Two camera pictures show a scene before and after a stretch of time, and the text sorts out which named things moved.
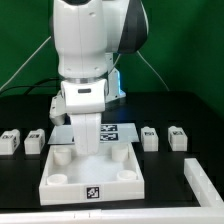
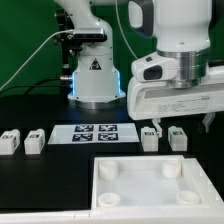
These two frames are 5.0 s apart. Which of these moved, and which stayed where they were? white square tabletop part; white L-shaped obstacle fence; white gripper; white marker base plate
Moved: white gripper; white square tabletop part
Stayed: white marker base plate; white L-shaped obstacle fence
